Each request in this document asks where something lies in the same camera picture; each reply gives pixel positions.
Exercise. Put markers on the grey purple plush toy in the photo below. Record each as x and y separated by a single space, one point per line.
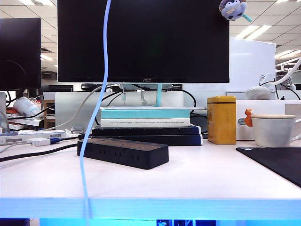
231 10

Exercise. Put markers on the wooden mug lid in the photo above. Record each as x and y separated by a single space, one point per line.
272 116

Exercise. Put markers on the yellow tin box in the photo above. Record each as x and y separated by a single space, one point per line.
221 120

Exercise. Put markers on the teal book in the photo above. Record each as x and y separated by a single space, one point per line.
141 114

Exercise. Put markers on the white round object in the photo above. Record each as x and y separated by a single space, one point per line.
258 93

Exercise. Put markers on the small white adapter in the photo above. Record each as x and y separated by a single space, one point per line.
38 142

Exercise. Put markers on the black mouse pad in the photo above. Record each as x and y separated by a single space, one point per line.
277 162

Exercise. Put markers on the teal monitor stand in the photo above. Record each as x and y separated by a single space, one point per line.
159 96

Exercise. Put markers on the black power strip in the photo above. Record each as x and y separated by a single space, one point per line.
122 155

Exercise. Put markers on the white desk fan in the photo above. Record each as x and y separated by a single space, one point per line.
285 86

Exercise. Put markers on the white plastic bottle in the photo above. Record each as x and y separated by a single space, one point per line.
26 106

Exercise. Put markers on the white book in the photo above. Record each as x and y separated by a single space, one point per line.
145 123

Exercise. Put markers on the long white barcode box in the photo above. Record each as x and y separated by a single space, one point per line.
35 135

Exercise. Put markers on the wooden shelf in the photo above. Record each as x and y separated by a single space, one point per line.
49 110

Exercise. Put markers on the large black AOC monitor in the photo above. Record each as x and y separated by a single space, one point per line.
164 42

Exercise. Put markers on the white board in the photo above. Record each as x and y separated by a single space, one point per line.
251 66

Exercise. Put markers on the white ceramic mug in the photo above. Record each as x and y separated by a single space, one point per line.
270 131

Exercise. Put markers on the small clear stand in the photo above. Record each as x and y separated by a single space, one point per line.
77 130

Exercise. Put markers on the orange fox figure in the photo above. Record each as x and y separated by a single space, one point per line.
248 117

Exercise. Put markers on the stack of books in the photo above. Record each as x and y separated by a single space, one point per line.
26 122

